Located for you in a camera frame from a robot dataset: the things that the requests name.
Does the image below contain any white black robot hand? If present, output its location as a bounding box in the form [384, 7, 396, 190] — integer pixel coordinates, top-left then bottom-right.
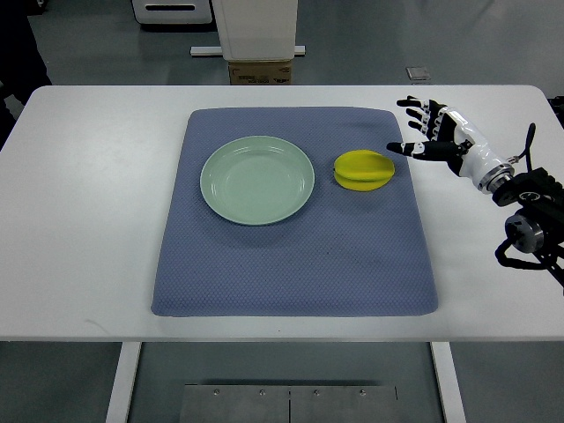
[387, 96, 515, 194]

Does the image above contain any yellow starfruit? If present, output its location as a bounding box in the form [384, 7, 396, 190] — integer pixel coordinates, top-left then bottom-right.
[333, 150, 396, 192]

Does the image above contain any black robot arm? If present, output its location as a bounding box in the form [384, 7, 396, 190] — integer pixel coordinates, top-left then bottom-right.
[487, 123, 563, 284]

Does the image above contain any grey floor outlet plate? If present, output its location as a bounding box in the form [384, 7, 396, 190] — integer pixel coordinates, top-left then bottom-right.
[405, 66, 431, 81]

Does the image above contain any light green plate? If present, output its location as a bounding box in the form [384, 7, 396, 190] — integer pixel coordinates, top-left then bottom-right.
[199, 136, 315, 226]

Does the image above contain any blue grey cloth mat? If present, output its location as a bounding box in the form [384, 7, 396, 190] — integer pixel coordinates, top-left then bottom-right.
[150, 106, 440, 318]

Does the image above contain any brown cardboard box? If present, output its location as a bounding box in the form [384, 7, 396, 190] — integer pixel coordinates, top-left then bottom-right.
[228, 61, 293, 85]

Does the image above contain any white pillar stand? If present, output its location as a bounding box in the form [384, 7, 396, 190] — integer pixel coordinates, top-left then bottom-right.
[190, 0, 306, 62]

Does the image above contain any white table leg right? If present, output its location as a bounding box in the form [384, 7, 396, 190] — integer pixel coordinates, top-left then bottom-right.
[430, 342, 467, 423]

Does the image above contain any white table leg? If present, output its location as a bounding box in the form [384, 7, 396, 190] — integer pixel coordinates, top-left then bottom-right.
[430, 342, 467, 423]
[105, 342, 142, 423]

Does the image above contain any white machine with slot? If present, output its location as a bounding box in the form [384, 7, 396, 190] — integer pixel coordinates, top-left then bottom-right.
[131, 0, 212, 25]

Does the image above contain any white table leg left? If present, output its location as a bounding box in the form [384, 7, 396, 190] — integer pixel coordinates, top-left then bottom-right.
[105, 342, 142, 423]

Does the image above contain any person in dark clothes left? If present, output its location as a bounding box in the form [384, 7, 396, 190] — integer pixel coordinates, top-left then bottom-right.
[1, 1, 51, 105]

